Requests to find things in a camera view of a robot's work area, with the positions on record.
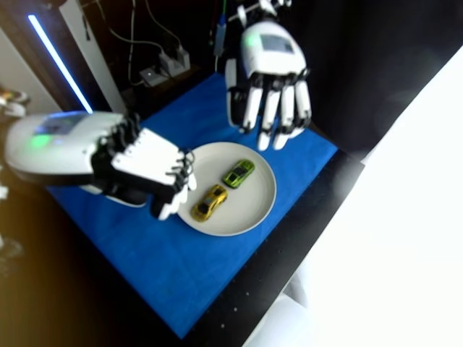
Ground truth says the yellow toy car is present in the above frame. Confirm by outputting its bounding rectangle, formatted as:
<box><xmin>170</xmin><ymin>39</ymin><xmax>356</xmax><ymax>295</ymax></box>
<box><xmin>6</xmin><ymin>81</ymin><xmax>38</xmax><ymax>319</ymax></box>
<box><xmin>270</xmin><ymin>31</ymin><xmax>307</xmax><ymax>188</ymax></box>
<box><xmin>190</xmin><ymin>184</ymin><xmax>229</xmax><ymax>221</ymax></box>

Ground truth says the green toy car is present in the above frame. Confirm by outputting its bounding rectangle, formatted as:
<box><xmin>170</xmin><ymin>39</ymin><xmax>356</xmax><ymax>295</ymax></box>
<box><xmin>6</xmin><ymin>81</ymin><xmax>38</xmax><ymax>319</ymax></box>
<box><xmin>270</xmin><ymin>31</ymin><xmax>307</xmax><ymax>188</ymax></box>
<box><xmin>221</xmin><ymin>158</ymin><xmax>256</xmax><ymax>189</ymax></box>

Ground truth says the white round plate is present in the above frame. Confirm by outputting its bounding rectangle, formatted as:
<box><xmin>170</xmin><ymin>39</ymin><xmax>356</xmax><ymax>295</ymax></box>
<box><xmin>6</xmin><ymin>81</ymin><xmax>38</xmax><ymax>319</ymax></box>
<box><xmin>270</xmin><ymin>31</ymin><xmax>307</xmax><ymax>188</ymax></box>
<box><xmin>179</xmin><ymin>141</ymin><xmax>278</xmax><ymax>238</ymax></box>

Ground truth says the blue-white light strip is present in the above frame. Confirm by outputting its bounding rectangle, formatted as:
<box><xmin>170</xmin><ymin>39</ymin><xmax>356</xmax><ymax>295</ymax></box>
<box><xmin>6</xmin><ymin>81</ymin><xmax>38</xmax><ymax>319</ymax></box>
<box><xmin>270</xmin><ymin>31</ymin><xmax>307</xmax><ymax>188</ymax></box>
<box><xmin>27</xmin><ymin>14</ymin><xmax>94</xmax><ymax>115</ymax></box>

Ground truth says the white upright panel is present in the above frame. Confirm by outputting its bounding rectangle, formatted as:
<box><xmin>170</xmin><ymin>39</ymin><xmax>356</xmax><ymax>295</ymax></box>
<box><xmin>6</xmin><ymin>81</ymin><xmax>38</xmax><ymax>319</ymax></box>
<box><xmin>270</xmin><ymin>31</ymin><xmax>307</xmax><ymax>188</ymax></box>
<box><xmin>59</xmin><ymin>0</ymin><xmax>127</xmax><ymax>113</ymax></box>

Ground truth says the grey power box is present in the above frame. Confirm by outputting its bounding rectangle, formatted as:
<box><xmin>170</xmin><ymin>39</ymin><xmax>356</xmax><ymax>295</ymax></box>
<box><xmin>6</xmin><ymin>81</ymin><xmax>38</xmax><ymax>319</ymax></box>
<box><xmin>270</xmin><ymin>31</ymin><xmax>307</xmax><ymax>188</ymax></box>
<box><xmin>139</xmin><ymin>67</ymin><xmax>170</xmax><ymax>87</ymax></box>

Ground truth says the white power adapter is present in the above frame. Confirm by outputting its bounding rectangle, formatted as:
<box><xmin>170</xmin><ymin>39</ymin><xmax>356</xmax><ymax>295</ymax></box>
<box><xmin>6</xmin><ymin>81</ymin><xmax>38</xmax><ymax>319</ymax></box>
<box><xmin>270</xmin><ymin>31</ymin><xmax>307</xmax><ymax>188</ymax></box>
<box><xmin>158</xmin><ymin>46</ymin><xmax>191</xmax><ymax>77</ymax></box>

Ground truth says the blue table cloth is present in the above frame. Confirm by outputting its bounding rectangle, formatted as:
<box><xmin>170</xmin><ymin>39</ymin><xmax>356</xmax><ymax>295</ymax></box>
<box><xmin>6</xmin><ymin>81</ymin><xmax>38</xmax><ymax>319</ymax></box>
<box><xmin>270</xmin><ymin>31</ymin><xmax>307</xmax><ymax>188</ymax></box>
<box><xmin>46</xmin><ymin>72</ymin><xmax>339</xmax><ymax>340</ymax></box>

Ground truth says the blue-white hanging connector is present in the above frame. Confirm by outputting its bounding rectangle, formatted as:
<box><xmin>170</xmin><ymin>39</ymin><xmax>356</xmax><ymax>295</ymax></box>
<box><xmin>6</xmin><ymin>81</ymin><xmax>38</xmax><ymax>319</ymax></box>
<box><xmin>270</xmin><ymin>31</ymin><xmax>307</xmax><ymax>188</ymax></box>
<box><xmin>212</xmin><ymin>3</ymin><xmax>231</xmax><ymax>73</ymax></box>

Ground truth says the black curtain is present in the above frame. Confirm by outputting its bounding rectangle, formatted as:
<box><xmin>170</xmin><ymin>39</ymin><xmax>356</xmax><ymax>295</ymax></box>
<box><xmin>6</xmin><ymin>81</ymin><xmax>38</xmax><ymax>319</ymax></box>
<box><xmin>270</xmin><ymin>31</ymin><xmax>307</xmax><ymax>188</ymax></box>
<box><xmin>289</xmin><ymin>0</ymin><xmax>463</xmax><ymax>158</ymax></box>

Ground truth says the thin beige cable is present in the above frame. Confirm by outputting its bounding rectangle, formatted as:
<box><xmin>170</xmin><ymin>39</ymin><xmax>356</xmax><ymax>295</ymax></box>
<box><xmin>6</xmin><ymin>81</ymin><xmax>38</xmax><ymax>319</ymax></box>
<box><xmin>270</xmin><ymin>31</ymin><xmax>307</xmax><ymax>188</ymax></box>
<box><xmin>94</xmin><ymin>0</ymin><xmax>171</xmax><ymax>87</ymax></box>

